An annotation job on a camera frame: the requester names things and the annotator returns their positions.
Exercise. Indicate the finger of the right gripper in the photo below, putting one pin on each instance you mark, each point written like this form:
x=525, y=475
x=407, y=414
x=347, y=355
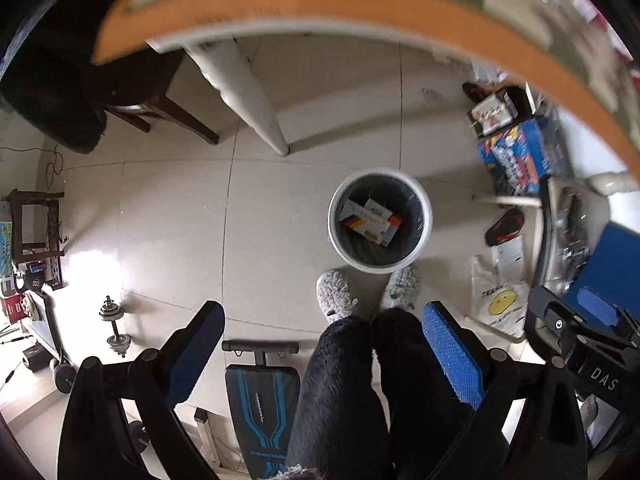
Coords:
x=597, y=306

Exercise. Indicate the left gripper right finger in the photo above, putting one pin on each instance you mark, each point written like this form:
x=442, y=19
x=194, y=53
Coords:
x=525, y=421

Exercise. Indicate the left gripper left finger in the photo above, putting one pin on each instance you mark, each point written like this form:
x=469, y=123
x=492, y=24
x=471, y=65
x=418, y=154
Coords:
x=96, y=442

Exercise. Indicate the white trash bin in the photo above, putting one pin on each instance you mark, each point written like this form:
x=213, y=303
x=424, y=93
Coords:
x=379, y=220

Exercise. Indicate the blue office chair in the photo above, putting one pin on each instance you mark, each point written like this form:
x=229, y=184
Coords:
x=583, y=248

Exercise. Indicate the dumbbell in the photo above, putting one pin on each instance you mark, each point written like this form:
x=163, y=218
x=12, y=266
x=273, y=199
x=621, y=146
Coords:
x=111, y=313

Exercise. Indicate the yellow smiley plastic bag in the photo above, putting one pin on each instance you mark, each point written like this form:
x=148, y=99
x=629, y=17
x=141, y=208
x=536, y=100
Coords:
x=501, y=308

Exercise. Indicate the red black slipper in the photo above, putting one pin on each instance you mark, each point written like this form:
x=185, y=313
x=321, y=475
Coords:
x=506, y=228

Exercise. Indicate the black blue weight bench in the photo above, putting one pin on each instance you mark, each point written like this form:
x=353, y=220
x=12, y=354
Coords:
x=262, y=400

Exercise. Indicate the blue printed cardboard box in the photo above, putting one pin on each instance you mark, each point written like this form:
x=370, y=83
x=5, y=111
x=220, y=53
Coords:
x=517, y=159

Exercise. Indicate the right grey fuzzy slipper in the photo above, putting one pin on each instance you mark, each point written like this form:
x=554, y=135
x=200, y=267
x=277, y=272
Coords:
x=402, y=289

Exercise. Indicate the grey fuzzy slipper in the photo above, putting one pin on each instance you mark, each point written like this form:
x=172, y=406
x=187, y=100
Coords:
x=402, y=289
x=336, y=296

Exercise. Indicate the left black trouser leg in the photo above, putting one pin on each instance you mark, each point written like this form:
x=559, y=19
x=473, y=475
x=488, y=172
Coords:
x=339, y=429

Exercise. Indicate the black white liquor box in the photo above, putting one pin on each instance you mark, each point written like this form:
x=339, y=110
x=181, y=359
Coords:
x=500, y=109

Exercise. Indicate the left grey fuzzy slipper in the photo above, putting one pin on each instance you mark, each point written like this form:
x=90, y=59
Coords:
x=336, y=296

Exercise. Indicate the dark wooden stool rack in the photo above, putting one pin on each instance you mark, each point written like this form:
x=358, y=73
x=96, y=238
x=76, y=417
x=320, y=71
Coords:
x=37, y=246

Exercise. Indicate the dark wooden chair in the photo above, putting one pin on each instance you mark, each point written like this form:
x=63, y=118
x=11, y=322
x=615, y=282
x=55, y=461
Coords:
x=137, y=84

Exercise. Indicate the orange table edge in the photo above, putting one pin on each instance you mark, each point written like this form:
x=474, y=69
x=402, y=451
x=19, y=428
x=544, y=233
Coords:
x=445, y=22

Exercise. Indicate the white table leg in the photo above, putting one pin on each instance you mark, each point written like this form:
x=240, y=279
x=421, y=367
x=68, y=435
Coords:
x=227, y=70

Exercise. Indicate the black jacket on chair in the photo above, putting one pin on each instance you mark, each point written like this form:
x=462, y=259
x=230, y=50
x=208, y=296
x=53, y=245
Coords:
x=47, y=83

